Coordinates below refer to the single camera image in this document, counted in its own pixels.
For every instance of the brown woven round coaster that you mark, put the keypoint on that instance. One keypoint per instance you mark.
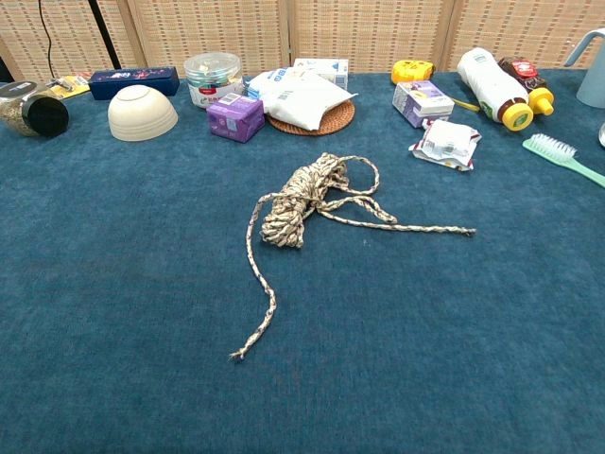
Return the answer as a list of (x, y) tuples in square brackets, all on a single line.
[(335, 120)]

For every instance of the small purple box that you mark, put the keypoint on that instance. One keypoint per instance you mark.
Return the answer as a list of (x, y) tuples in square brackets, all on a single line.
[(234, 120)]

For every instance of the white plastic bag pack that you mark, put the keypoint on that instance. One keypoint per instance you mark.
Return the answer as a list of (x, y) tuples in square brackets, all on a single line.
[(302, 99)]

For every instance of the blue carpet table cover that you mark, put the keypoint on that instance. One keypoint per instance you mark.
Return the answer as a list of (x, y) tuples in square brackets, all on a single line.
[(378, 331)]

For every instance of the white blue cardboard box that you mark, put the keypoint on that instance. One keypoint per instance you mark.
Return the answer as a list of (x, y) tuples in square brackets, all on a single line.
[(331, 68)]

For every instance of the white wrapped snack pack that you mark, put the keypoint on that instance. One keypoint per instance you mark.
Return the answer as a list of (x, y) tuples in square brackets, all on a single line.
[(446, 144)]

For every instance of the purple white drink carton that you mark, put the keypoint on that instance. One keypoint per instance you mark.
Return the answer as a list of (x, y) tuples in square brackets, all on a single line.
[(420, 101)]

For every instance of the clear tub of clips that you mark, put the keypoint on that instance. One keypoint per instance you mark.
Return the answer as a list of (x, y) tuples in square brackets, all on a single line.
[(212, 78)]

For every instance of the yellow tape measure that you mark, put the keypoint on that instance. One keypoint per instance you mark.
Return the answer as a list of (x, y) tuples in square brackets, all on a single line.
[(411, 72)]

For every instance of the cream upturned bowl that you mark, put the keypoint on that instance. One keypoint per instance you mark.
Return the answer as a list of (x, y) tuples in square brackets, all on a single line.
[(142, 116)]

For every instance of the bamboo folding screen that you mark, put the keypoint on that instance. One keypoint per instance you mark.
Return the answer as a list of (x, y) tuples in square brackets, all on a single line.
[(368, 33)]

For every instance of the dark blue long box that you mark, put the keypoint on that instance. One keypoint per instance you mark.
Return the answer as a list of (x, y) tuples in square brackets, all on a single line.
[(137, 82)]

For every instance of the white bottle yellow cap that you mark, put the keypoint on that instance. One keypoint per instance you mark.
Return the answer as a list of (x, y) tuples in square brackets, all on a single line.
[(491, 80)]

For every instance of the green scrubbing brush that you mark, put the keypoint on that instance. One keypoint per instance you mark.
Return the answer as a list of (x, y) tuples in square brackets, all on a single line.
[(553, 149)]

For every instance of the brown bottle yellow nozzle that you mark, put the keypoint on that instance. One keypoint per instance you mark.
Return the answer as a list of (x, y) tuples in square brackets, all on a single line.
[(524, 73)]

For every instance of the yellow razor blister pack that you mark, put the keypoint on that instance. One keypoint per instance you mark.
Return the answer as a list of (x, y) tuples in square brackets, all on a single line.
[(71, 87)]

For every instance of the black stand pole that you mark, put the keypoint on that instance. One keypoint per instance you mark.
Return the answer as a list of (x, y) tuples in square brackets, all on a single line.
[(104, 33)]

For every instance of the glass jar black lid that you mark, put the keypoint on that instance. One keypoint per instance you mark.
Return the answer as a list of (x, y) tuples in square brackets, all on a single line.
[(45, 116)]

